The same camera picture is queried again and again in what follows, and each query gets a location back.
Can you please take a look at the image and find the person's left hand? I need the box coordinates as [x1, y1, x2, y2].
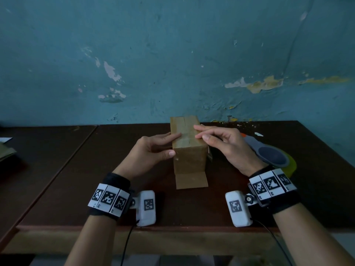
[113, 132, 182, 180]

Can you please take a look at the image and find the person's right hand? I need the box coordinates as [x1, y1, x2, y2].
[193, 124, 268, 177]

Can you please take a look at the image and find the clear tape strip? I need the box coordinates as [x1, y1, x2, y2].
[171, 135, 213, 163]

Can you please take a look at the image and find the orange tape dispenser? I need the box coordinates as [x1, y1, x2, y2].
[240, 133, 291, 168]

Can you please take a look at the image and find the brown cardboard box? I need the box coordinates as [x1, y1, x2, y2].
[169, 115, 209, 190]

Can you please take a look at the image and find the person's right forearm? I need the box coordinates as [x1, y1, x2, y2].
[273, 203, 355, 266]

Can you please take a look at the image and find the person's left forearm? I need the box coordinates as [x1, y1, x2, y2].
[64, 215, 118, 266]

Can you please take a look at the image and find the stack of flat cardboard sheets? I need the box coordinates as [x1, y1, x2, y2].
[0, 143, 17, 163]

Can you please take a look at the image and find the black left wristband with markers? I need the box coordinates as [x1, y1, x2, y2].
[87, 172, 131, 221]

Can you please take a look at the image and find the black wristband with markers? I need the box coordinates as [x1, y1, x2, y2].
[87, 172, 131, 221]
[247, 165, 302, 215]

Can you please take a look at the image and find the black right wristband with markers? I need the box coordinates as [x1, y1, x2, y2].
[247, 165, 302, 215]

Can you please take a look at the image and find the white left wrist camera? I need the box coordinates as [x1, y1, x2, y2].
[129, 190, 157, 227]

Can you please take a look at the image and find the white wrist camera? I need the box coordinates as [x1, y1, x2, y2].
[129, 190, 157, 227]
[225, 190, 258, 228]

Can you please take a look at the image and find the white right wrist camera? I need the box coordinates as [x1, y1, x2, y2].
[225, 190, 258, 228]

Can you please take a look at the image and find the black left camera cable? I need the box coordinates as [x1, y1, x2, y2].
[119, 219, 140, 266]

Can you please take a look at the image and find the black camera cable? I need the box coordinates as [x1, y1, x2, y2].
[119, 219, 140, 266]
[254, 219, 293, 266]

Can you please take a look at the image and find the black right camera cable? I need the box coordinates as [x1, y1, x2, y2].
[254, 219, 293, 266]

